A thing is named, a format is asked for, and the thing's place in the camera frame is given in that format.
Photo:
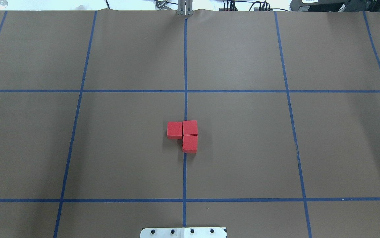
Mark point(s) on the red block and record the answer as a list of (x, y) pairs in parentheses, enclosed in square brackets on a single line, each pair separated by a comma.
[(190, 127), (175, 130), (190, 144)]

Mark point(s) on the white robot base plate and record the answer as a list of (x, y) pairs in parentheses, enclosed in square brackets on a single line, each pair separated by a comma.
[(184, 232)]

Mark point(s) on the grey aluminium frame post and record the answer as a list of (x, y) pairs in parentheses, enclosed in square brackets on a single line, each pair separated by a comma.
[(185, 7)]

